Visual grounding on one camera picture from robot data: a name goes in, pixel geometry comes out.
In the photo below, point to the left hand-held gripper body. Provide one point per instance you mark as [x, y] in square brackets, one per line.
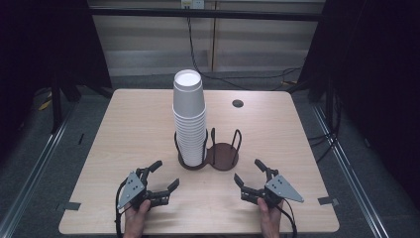
[132, 188]

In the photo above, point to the stack of white paper cups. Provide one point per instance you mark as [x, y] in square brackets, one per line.
[189, 119]

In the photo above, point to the person's left hand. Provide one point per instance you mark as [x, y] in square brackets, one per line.
[135, 219]

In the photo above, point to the dark round table grommet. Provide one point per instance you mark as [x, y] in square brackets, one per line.
[237, 103]

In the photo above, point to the grey tape strip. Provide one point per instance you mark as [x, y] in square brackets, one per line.
[69, 206]
[327, 200]

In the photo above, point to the metal floor rail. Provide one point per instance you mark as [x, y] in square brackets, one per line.
[36, 172]
[350, 172]

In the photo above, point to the person's right hand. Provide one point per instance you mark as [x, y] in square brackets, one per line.
[270, 219]

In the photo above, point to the small black floor tape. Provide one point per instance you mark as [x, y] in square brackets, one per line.
[81, 139]

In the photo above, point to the dark curtain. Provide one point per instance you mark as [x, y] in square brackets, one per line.
[39, 49]
[379, 82]

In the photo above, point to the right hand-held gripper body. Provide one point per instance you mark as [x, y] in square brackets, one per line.
[280, 188]

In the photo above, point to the yellow floor object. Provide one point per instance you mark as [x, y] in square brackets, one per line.
[44, 105]

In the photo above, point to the black stand leg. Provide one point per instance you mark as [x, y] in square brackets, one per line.
[56, 105]

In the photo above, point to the black horizontal bar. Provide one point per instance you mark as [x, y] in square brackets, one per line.
[148, 12]

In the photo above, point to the white wall socket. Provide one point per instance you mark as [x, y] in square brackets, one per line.
[193, 4]

